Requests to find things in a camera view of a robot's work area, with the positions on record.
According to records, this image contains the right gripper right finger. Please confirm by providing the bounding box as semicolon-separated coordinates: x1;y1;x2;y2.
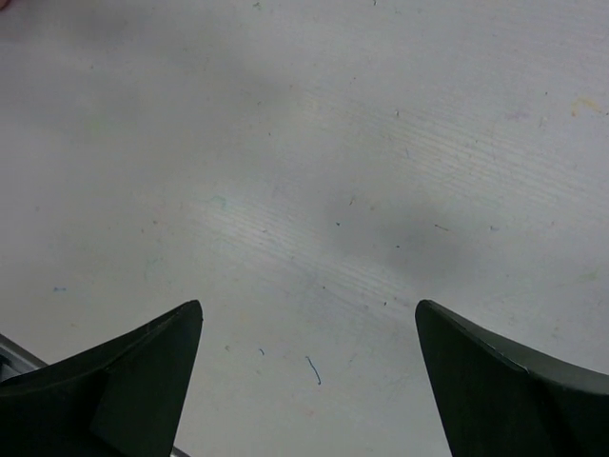
415;300;608;456

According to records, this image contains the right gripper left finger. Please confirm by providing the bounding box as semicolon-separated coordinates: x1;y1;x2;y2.
1;300;203;456

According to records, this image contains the aluminium mounting rail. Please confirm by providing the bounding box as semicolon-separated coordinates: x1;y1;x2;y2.
0;334;47;382

